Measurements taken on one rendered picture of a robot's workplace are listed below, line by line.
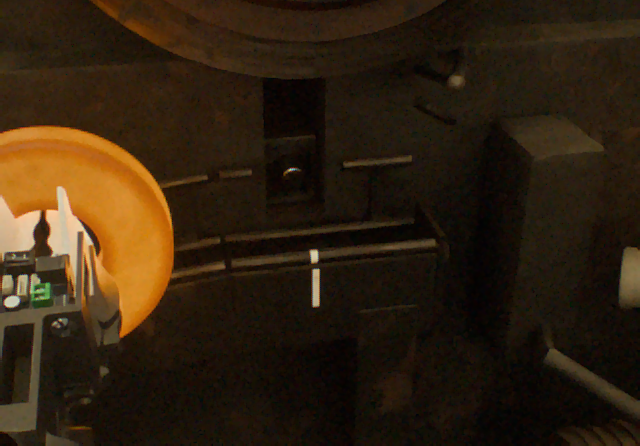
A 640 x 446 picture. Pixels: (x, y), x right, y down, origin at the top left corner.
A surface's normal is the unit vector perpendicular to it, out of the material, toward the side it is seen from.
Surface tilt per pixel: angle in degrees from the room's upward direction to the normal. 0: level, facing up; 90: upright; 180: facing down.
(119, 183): 88
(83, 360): 106
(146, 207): 88
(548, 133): 0
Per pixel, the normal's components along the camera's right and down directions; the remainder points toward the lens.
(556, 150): 0.08, -0.65
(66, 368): 0.19, 0.68
